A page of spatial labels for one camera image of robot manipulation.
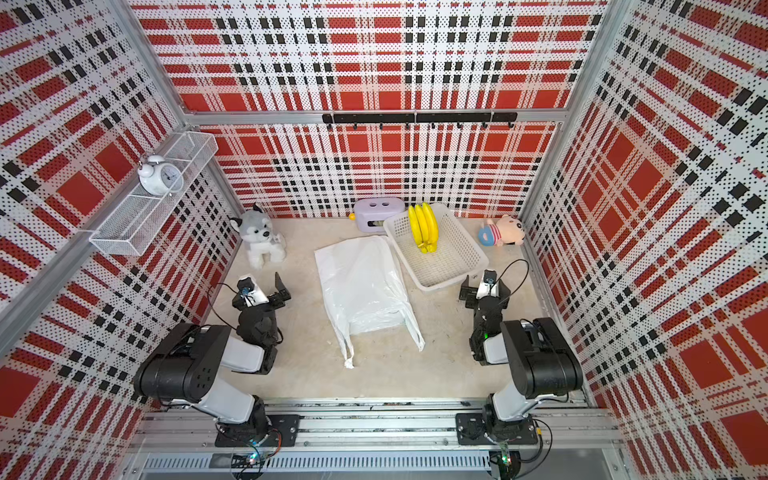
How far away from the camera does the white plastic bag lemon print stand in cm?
92

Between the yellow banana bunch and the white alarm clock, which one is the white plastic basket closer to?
the yellow banana bunch

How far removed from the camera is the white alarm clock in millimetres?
702

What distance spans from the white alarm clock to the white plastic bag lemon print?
469 mm
